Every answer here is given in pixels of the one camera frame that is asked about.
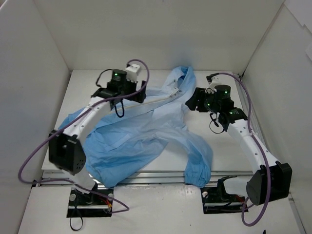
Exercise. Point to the aluminium rail front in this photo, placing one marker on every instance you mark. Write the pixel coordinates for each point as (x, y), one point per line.
(156, 178)

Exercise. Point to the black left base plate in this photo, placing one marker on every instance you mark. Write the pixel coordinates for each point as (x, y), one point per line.
(88, 205)

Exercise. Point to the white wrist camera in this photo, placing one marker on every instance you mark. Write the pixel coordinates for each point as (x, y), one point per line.
(213, 81)
(132, 71)

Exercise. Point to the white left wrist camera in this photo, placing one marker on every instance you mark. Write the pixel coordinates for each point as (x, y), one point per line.
(132, 71)

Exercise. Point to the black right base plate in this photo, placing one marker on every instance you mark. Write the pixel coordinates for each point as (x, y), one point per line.
(213, 203)

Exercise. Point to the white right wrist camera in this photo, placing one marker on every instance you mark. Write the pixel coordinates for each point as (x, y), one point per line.
(213, 81)

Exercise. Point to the aluminium rail right side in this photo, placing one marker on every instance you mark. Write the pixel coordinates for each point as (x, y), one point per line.
(256, 128)

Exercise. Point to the light blue zip jacket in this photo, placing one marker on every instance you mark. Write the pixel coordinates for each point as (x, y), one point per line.
(118, 147)

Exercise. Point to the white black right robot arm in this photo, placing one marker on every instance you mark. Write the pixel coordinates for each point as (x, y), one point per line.
(271, 178)

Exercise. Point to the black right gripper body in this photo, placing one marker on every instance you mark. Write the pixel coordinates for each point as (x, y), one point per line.
(195, 100)

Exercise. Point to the aluminium rail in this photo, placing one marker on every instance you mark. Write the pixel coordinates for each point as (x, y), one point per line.
(156, 178)
(256, 128)

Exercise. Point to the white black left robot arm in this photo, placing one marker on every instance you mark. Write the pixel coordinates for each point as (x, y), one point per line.
(66, 144)

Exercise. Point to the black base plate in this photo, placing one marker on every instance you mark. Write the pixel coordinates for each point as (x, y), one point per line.
(88, 205)
(213, 203)

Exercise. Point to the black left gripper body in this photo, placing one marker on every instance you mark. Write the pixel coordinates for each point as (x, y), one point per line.
(139, 92)

